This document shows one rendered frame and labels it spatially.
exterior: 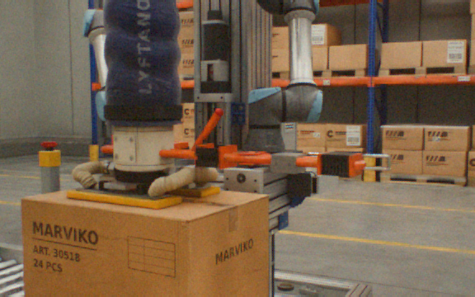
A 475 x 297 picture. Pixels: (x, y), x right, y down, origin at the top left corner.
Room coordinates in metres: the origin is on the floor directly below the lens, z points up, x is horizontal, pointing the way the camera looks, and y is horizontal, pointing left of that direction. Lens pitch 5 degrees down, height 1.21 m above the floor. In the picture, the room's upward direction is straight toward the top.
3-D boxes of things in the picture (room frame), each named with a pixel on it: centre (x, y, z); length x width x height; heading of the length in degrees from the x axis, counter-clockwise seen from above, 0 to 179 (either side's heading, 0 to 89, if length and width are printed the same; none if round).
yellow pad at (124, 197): (1.48, 0.33, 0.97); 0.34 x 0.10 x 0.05; 59
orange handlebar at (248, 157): (1.57, 0.05, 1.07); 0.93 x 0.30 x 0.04; 59
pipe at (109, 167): (1.57, 0.28, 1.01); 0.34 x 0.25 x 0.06; 59
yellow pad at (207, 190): (1.65, 0.23, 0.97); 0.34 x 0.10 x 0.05; 59
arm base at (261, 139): (1.96, -0.08, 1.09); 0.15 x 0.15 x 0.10
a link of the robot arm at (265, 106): (1.96, -0.09, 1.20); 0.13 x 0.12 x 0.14; 91
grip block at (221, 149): (1.44, 0.07, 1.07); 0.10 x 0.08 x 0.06; 149
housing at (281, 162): (1.33, -0.12, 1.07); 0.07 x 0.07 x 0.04; 59
